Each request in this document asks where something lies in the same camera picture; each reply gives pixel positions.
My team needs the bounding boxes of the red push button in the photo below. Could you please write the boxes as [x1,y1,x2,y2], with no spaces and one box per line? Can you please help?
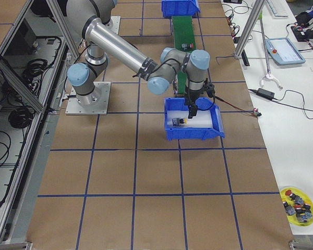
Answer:
[181,43,195,51]

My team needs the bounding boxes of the aluminium frame post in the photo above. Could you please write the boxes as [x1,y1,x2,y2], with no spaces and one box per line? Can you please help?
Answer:
[234,0,266,59]

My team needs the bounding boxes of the yellow push button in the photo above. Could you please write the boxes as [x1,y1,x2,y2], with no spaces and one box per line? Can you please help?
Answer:
[172,118,187,127]

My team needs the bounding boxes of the green conveyor belt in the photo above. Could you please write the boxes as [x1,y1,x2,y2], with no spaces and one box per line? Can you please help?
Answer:
[172,16,196,96]

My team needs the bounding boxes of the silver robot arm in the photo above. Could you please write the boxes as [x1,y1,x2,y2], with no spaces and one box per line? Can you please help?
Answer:
[66,1,210,119]

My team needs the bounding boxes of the red black conveyor wires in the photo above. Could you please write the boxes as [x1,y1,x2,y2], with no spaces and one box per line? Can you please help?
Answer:
[203,88,263,117]

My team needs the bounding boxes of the yellow plate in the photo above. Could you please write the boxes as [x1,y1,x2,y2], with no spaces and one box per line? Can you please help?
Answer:
[280,187,313,227]

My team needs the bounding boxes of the blue bin right side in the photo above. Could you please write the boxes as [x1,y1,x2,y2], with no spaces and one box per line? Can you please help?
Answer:
[164,97,225,141]

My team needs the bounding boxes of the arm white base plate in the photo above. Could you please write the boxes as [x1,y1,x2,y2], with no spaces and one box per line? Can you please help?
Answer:
[66,81,111,115]
[106,16,121,34]

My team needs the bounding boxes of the black power adapter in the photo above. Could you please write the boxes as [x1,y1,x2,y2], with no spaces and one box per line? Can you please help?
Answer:
[256,88,275,100]

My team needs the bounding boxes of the teach pendant tablet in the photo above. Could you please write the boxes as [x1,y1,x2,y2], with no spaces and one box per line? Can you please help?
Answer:
[265,37,306,65]

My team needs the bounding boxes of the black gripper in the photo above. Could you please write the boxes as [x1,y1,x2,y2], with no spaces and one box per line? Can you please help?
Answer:
[185,90,203,119]

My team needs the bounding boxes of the reach grabber tool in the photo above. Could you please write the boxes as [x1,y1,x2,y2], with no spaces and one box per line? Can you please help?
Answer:
[258,15,283,91]

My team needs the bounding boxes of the white foam pad right bin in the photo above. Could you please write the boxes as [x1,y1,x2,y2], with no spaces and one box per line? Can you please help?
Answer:
[165,110,213,128]

